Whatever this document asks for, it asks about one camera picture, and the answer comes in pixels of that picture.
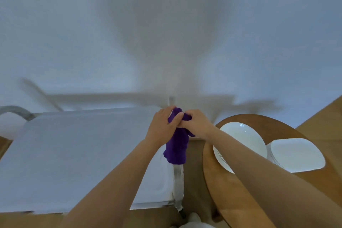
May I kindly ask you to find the stack of white rectangular plates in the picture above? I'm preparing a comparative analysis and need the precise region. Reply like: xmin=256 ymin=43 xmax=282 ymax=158
xmin=266 ymin=138 xmax=326 ymax=173

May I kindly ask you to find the person's right hand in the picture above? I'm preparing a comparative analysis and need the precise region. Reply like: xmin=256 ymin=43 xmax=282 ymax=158
xmin=176 ymin=109 xmax=217 ymax=141

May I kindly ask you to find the person's left hand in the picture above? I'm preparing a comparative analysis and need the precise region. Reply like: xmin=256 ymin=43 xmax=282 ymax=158
xmin=144 ymin=105 xmax=185 ymax=148

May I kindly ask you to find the round wooden side table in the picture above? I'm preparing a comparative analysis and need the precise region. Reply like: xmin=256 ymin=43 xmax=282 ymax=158
xmin=202 ymin=114 xmax=342 ymax=228

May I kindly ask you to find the purple cleaning cloth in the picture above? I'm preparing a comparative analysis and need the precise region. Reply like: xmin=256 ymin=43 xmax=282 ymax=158
xmin=163 ymin=107 xmax=196 ymax=165

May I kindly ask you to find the person's white garment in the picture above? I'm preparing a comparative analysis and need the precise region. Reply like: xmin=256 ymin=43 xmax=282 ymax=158
xmin=171 ymin=212 xmax=216 ymax=228

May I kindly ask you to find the stack of white round plates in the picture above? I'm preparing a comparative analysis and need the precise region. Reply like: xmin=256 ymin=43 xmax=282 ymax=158
xmin=212 ymin=122 xmax=268 ymax=174

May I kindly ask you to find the person's right forearm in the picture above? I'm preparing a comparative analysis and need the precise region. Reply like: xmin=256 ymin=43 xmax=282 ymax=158
xmin=204 ymin=126 xmax=342 ymax=228

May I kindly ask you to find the steel three-tier cart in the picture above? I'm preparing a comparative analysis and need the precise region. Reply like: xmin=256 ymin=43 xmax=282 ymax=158
xmin=0 ymin=96 xmax=187 ymax=219

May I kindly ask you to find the person's left forearm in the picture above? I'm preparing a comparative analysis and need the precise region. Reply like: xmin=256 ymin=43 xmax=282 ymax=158
xmin=57 ymin=138 xmax=166 ymax=228

